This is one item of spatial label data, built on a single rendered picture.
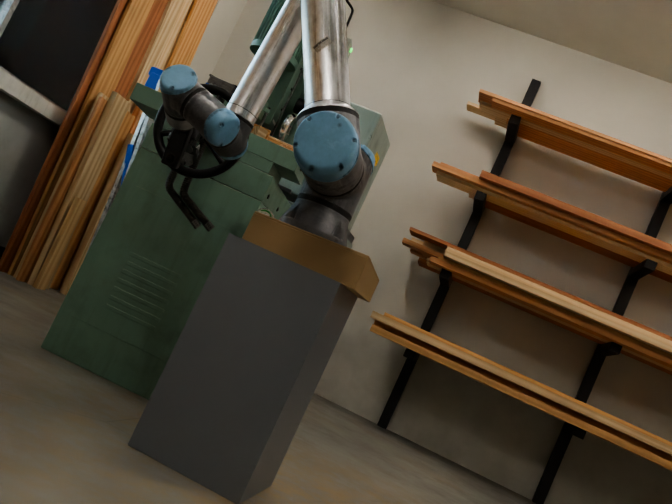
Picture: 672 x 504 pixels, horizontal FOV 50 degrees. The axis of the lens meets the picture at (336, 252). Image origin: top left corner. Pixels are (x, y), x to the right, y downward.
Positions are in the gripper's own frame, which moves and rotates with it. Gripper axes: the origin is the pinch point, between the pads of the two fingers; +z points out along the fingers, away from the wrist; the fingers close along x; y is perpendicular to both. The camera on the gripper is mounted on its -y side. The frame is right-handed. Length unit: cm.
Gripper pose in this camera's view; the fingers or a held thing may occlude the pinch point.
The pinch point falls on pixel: (185, 164)
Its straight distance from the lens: 213.5
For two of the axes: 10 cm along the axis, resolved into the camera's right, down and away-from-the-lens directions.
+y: 4.1, -8.0, 4.3
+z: -1.0, 4.3, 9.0
